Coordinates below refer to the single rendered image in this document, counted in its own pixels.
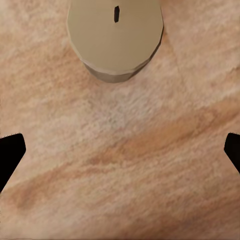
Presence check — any pillar candle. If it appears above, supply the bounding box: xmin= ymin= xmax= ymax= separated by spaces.
xmin=66 ymin=0 xmax=165 ymax=84

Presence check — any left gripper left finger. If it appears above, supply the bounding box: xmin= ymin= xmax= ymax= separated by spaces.
xmin=0 ymin=133 xmax=26 ymax=193

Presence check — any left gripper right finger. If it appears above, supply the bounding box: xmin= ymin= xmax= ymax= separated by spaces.
xmin=224 ymin=132 xmax=240 ymax=173

